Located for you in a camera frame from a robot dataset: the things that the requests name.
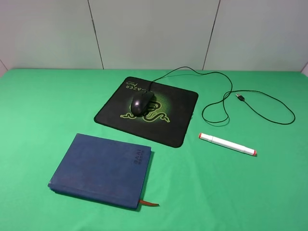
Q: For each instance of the black computer mouse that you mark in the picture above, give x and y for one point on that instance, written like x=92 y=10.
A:
x=140 y=102

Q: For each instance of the orange ribbon bookmark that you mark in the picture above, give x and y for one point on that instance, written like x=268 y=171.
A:
x=145 y=203

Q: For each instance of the white marker with orange caps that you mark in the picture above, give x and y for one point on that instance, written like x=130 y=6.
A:
x=227 y=144

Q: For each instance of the black green logo mouse pad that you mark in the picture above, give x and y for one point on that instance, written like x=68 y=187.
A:
x=168 y=116

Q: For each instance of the blue hardcover notebook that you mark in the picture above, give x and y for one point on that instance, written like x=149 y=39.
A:
x=103 y=170

